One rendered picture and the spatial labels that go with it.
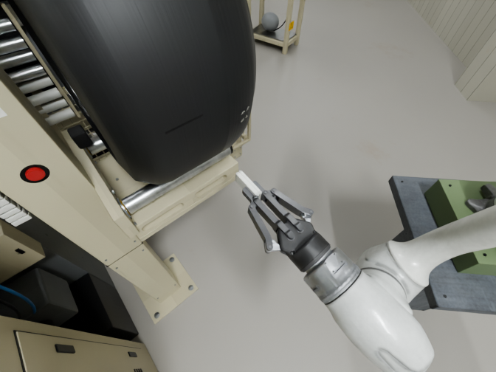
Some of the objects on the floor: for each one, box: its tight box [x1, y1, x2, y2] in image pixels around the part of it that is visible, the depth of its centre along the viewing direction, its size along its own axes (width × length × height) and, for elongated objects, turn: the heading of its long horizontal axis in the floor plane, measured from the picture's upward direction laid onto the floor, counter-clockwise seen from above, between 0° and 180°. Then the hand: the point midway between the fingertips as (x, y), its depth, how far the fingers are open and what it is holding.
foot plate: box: [133, 253, 199, 324], centre depth 135 cm, size 27×27×2 cm
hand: (248, 186), depth 52 cm, fingers closed
